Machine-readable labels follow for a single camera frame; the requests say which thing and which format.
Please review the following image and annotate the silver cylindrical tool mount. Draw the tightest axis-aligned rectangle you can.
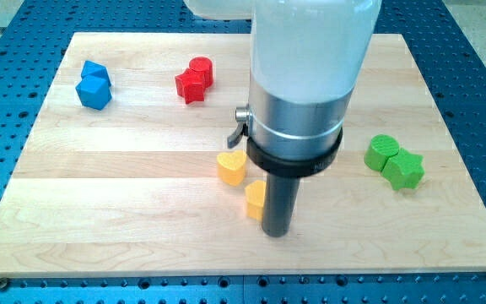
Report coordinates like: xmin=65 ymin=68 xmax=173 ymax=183
xmin=227 ymin=79 xmax=352 ymax=178

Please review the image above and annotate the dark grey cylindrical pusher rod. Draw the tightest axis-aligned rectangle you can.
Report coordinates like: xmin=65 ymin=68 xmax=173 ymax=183
xmin=262 ymin=173 xmax=300 ymax=237

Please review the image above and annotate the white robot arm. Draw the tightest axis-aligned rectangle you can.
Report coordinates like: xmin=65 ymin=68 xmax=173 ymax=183
xmin=185 ymin=0 xmax=381 ymax=237

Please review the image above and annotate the yellow hexagon block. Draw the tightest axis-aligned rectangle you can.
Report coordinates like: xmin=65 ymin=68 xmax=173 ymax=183
xmin=245 ymin=181 xmax=266 ymax=221

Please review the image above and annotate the yellow heart block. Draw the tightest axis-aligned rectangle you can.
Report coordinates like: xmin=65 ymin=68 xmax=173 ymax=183
xmin=216 ymin=150 xmax=247 ymax=186

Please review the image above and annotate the green cylinder block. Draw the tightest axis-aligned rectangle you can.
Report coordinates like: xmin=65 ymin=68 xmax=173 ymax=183
xmin=364 ymin=134 xmax=400 ymax=171

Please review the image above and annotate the green star block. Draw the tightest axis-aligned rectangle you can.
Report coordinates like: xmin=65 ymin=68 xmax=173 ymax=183
xmin=381 ymin=148 xmax=425 ymax=191

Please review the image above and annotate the red star block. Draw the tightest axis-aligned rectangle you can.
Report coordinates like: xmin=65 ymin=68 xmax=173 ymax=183
xmin=175 ymin=68 xmax=206 ymax=104

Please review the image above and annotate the red cylinder block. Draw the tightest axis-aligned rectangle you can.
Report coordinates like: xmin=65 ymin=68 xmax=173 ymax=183
xmin=189 ymin=57 xmax=213 ymax=88

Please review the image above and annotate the light wooden board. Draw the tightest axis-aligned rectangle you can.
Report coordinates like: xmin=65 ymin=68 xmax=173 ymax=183
xmin=0 ymin=33 xmax=486 ymax=278

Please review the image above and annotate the blue cube block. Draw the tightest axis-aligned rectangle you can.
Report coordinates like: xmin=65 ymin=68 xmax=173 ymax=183
xmin=75 ymin=75 xmax=111 ymax=111

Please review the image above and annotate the blue pentagon block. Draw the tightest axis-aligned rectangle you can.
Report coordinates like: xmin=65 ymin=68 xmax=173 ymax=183
xmin=81 ymin=60 xmax=111 ymax=87

